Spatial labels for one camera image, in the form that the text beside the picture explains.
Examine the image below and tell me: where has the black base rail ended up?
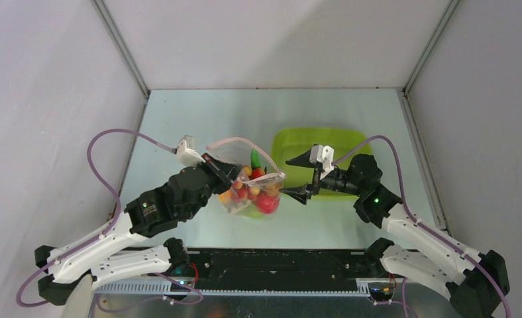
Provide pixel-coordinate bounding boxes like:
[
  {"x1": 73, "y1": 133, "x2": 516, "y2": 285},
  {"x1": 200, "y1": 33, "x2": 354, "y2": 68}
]
[{"x1": 164, "y1": 248, "x2": 391, "y2": 292}]

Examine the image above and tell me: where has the left aluminium corner post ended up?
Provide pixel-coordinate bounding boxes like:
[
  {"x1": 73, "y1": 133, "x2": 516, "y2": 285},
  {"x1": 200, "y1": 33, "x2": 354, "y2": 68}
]
[{"x1": 90, "y1": 0, "x2": 150, "y2": 99}]

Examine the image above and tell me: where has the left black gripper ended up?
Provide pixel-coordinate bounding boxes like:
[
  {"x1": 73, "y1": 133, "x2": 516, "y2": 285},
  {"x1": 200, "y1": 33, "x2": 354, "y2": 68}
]
[{"x1": 183, "y1": 152, "x2": 244, "y2": 220}]

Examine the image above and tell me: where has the green pear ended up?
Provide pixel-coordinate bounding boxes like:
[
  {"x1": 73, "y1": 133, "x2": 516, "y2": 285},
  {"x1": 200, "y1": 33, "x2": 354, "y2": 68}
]
[{"x1": 240, "y1": 205, "x2": 265, "y2": 219}]

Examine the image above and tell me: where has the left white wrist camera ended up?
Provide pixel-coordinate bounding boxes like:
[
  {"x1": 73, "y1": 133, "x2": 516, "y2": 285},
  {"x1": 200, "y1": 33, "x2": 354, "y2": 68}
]
[{"x1": 175, "y1": 135, "x2": 205, "y2": 167}]

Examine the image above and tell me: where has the right aluminium corner post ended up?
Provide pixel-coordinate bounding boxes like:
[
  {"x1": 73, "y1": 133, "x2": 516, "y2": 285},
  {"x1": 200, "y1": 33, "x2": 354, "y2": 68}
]
[{"x1": 403, "y1": 0, "x2": 462, "y2": 97}]

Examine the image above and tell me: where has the brown kiwi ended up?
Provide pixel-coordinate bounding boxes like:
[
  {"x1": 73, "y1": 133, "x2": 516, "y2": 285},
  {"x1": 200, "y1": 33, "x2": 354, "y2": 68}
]
[{"x1": 264, "y1": 183, "x2": 282, "y2": 197}]

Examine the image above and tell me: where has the aluminium corner post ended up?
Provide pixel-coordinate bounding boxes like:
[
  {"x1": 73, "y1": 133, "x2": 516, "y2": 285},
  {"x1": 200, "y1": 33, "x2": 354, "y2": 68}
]
[
  {"x1": 90, "y1": 0, "x2": 150, "y2": 99},
  {"x1": 403, "y1": 0, "x2": 462, "y2": 97}
]

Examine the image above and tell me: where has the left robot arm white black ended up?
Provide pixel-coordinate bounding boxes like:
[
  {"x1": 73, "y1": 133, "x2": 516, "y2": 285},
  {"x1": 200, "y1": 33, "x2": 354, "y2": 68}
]
[{"x1": 34, "y1": 153, "x2": 242, "y2": 306}]

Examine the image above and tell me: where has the red apple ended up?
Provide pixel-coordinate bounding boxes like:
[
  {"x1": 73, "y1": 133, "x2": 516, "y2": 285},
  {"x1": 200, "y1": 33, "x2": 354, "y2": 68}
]
[{"x1": 254, "y1": 191, "x2": 280, "y2": 215}]

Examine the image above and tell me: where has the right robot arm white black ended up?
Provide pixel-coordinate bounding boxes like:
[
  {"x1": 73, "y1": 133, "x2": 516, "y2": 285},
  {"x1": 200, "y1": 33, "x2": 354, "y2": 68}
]
[{"x1": 281, "y1": 144, "x2": 510, "y2": 317}]

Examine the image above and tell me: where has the yellow orange mango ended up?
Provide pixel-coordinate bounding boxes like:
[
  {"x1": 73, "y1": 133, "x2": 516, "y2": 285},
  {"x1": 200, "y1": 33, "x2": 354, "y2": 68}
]
[{"x1": 218, "y1": 190, "x2": 233, "y2": 204}]

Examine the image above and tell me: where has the green cucumber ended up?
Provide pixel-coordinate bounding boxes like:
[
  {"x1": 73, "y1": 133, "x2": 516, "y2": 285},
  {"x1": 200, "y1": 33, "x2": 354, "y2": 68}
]
[{"x1": 250, "y1": 149, "x2": 264, "y2": 170}]

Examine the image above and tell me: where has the green plastic bin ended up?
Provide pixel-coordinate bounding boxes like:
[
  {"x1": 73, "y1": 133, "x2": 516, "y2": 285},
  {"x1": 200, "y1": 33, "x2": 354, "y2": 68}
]
[{"x1": 272, "y1": 128, "x2": 382, "y2": 208}]

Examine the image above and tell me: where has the clear zip top bag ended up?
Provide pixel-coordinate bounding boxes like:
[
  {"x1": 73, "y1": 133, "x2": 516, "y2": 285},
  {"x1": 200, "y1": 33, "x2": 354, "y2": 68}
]
[{"x1": 206, "y1": 137, "x2": 287, "y2": 218}]

